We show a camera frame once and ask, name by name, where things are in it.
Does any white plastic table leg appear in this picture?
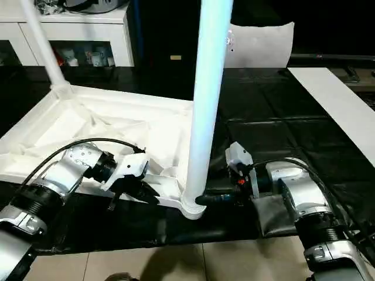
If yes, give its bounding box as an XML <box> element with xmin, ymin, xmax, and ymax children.
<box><xmin>19</xmin><ymin>0</ymin><xmax>73</xmax><ymax>92</ymax></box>
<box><xmin>182</xmin><ymin>0</ymin><xmax>236</xmax><ymax>207</ymax></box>

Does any black table mat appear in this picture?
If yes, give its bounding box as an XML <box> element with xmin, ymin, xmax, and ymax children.
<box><xmin>0</xmin><ymin>66</ymin><xmax>375</xmax><ymax>257</ymax></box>

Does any dark robot left foot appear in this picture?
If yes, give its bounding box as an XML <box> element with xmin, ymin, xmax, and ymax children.
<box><xmin>103</xmin><ymin>272</ymin><xmax>139</xmax><ymax>281</ymax></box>

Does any thin black bar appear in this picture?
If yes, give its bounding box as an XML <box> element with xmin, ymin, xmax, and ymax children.
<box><xmin>289</xmin><ymin>53</ymin><xmax>375</xmax><ymax>61</ymax></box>

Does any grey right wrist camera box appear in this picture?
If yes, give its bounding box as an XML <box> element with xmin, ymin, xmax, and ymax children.
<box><xmin>224</xmin><ymin>141</ymin><xmax>255</xmax><ymax>171</ymax></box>

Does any grey cushion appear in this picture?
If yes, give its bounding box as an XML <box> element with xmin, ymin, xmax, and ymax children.
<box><xmin>223</xmin><ymin>22</ymin><xmax>296</xmax><ymax>69</ymax></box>

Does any white cabinet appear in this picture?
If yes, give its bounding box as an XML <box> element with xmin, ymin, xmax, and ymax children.
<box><xmin>0</xmin><ymin>5</ymin><xmax>136</xmax><ymax>68</ymax></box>

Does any black sofa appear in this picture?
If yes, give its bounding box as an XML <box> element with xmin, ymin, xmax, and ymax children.
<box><xmin>127</xmin><ymin>0</ymin><xmax>375</xmax><ymax>70</ymax></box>

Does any white low table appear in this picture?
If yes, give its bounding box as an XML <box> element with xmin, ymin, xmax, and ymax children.
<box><xmin>286</xmin><ymin>66</ymin><xmax>375</xmax><ymax>167</ymax></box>

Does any white plastic table top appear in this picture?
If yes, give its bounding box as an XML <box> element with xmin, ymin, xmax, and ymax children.
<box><xmin>0</xmin><ymin>83</ymin><xmax>209</xmax><ymax>221</ymax></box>

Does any grey bag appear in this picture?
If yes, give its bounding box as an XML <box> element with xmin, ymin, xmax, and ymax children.
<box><xmin>62</xmin><ymin>0</ymin><xmax>130</xmax><ymax>15</ymax></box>

